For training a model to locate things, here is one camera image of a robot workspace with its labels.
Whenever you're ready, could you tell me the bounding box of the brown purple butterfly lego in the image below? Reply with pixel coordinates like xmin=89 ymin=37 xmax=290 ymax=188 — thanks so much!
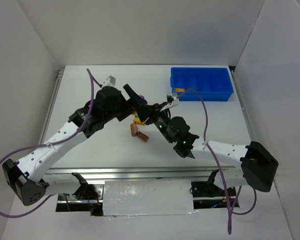
xmin=130 ymin=123 xmax=138 ymax=137

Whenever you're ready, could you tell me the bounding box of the small yellow lego brick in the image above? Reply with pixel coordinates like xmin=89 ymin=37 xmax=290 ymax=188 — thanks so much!
xmin=174 ymin=88 xmax=185 ymax=92

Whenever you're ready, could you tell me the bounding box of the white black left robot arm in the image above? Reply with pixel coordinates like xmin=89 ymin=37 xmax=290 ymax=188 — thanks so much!
xmin=2 ymin=84 xmax=147 ymax=206

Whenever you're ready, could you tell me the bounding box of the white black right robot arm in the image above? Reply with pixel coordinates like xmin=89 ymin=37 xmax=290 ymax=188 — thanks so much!
xmin=143 ymin=104 xmax=278 ymax=193

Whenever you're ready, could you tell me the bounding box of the yellow long lego brick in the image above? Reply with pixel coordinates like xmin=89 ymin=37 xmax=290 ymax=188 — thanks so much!
xmin=133 ymin=118 xmax=146 ymax=126

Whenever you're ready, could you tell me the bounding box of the brown flat lego plate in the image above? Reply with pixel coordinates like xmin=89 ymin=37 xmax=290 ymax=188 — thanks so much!
xmin=137 ymin=131 xmax=149 ymax=143

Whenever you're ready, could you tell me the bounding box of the blue plastic sorting bin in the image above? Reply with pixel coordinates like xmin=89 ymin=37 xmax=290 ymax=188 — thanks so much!
xmin=170 ymin=67 xmax=234 ymax=102

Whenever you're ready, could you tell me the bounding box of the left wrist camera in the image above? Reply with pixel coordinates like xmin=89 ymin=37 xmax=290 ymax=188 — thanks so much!
xmin=102 ymin=75 xmax=116 ymax=88

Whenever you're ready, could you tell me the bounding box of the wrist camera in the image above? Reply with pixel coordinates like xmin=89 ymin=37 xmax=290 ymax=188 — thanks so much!
xmin=102 ymin=75 xmax=116 ymax=88
xmin=164 ymin=92 xmax=179 ymax=109

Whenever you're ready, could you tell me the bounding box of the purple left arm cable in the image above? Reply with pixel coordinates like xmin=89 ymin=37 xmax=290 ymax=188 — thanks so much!
xmin=0 ymin=68 xmax=103 ymax=219

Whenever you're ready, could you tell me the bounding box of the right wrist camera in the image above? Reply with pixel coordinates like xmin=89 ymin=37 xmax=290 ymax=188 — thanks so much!
xmin=164 ymin=92 xmax=179 ymax=109

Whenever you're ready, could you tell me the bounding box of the aluminium table edge rail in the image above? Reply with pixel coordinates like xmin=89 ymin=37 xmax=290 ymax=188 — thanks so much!
xmin=46 ymin=166 xmax=243 ymax=180

